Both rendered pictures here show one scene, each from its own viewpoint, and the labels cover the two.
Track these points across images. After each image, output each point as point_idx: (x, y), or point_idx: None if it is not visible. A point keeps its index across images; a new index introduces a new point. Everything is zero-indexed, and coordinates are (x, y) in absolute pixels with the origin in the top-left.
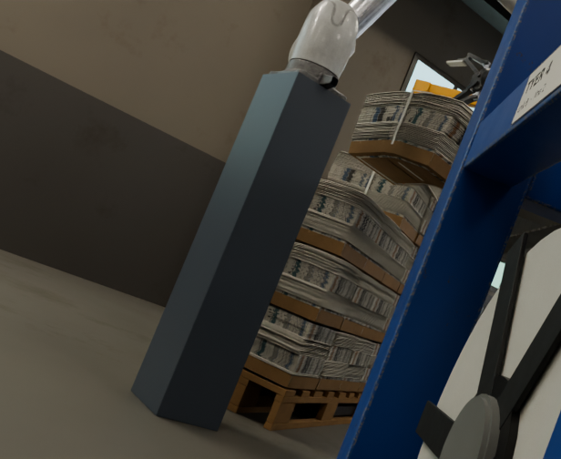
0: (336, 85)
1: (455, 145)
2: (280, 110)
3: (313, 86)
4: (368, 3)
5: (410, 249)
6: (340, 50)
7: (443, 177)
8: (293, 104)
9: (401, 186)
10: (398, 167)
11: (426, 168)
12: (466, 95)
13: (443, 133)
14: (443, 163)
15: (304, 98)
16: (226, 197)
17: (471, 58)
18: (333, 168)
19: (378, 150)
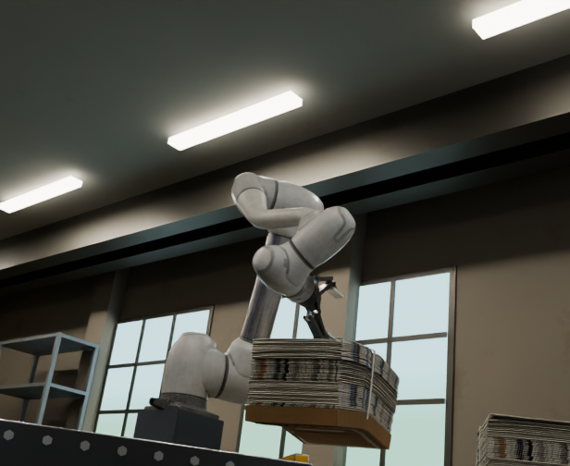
0: (154, 402)
1: (274, 382)
2: None
3: (149, 413)
4: (248, 309)
5: None
6: (170, 372)
7: (274, 422)
8: (137, 437)
9: (486, 441)
10: (315, 432)
11: (258, 423)
12: (316, 319)
13: (249, 380)
14: (264, 408)
15: (143, 427)
16: None
17: (329, 280)
18: (476, 459)
19: None
